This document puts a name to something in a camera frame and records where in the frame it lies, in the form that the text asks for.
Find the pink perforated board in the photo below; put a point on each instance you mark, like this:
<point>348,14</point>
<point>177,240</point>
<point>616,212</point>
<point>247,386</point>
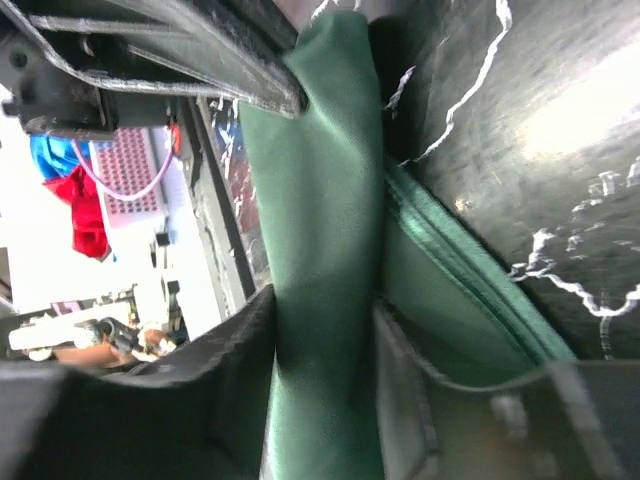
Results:
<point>126,164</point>

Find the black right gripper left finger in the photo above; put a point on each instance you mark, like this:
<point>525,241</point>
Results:
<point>198,413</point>

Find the red and blue cloth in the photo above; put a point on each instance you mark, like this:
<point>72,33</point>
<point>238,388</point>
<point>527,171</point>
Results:
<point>65,177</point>

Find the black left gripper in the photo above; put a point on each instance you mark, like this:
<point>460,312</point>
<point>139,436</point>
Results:
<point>60,58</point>

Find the green cloth napkin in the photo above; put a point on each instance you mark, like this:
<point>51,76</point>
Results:
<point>344,228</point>

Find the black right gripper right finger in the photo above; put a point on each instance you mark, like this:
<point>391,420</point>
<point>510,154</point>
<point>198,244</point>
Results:
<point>567,420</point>

